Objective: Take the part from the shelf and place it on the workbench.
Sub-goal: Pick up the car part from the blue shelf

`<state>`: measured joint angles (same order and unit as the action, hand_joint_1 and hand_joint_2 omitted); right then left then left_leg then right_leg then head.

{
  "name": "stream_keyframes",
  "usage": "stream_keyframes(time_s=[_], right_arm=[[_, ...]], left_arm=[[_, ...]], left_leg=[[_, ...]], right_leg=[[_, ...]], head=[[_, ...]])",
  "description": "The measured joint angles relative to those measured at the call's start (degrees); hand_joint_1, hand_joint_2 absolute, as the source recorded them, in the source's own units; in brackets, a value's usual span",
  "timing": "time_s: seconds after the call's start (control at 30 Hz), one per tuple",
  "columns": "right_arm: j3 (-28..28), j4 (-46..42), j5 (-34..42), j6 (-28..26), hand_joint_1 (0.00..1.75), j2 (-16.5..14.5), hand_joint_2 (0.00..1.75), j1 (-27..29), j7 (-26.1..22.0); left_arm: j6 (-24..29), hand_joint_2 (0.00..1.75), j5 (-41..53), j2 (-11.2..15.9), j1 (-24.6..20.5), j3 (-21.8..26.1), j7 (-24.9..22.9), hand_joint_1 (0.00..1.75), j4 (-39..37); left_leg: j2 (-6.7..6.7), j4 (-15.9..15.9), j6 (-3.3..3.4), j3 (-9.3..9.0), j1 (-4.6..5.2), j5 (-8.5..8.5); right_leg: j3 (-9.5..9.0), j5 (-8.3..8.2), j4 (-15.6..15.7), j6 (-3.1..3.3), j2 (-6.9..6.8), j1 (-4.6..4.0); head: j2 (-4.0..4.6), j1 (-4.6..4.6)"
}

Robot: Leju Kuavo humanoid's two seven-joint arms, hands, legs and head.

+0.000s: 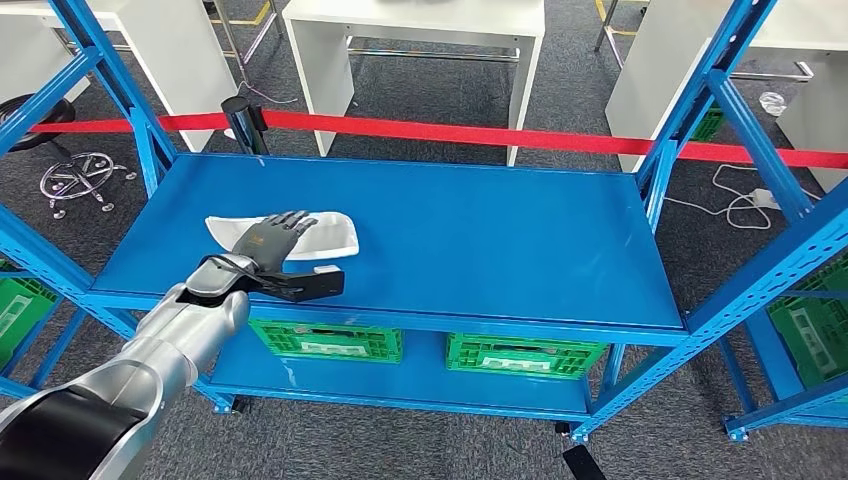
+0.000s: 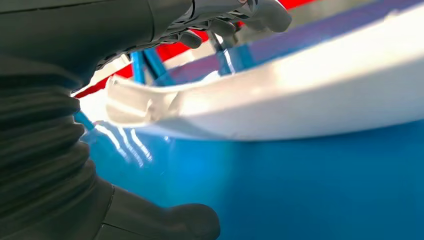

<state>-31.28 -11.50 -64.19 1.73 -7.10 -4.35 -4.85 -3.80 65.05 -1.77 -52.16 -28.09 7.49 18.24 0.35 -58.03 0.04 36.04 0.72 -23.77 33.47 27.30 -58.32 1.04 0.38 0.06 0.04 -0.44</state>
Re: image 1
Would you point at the red barrier belt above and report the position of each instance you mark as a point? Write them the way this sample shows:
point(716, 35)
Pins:
point(464, 136)

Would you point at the green plastic crate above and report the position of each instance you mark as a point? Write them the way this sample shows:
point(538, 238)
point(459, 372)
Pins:
point(709, 126)
point(23, 318)
point(815, 331)
point(570, 361)
point(285, 344)

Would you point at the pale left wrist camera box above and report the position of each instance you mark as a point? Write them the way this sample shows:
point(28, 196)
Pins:
point(328, 269)

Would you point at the clear plastic bag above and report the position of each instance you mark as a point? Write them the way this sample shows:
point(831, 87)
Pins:
point(772, 104)

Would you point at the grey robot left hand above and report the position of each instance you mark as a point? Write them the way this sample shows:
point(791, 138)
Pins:
point(265, 242)

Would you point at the white panel table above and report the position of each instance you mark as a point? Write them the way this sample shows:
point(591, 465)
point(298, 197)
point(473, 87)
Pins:
point(411, 16)
point(172, 60)
point(649, 86)

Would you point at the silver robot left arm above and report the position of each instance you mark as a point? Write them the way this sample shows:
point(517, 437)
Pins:
point(179, 338)

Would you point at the black barrier post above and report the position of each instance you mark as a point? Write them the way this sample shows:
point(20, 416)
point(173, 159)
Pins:
point(242, 126)

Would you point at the black left wrist camera bracket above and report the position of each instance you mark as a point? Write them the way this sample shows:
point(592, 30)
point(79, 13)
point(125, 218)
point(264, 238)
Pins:
point(311, 286)

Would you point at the black stool chrome base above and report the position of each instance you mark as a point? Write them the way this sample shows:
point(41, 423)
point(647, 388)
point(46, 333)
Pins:
point(33, 122)

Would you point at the white power strip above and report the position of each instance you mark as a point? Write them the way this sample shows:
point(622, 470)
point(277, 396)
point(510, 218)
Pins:
point(766, 199)

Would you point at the white curved part orange writing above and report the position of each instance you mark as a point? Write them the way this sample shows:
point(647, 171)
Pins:
point(331, 238)

